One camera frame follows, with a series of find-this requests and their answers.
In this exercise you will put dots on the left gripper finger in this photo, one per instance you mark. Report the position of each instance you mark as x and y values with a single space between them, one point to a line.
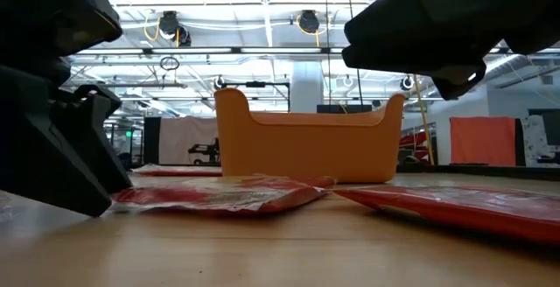
96 138
44 156

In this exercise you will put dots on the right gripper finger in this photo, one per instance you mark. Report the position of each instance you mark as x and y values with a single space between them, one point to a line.
407 16
394 57

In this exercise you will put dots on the red Orville popcorn bag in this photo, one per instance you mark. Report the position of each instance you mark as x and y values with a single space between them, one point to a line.
245 197
459 212
175 172

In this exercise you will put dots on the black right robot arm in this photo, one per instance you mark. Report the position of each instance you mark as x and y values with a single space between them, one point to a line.
534 11

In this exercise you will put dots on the black background robot arm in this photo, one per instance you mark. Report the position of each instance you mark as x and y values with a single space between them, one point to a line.
205 150

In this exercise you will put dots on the black shelving rack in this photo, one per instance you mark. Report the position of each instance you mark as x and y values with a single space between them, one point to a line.
124 147

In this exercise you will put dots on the black upright panel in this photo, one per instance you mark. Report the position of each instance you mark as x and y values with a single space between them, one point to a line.
151 140

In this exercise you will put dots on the red storage rack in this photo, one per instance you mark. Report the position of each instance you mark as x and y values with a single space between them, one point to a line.
413 144

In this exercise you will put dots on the pink fabric screen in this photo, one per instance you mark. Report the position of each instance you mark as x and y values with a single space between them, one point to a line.
188 134

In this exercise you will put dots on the orange fabric panel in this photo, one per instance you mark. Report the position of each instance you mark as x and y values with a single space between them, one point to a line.
481 140

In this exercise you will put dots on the orange plastic basket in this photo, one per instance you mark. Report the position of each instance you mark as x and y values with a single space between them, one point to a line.
306 147

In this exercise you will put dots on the white patterned cloth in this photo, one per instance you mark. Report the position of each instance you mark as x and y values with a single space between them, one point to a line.
534 142

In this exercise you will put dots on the black aluminium table frame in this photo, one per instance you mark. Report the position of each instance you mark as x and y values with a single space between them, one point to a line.
481 172

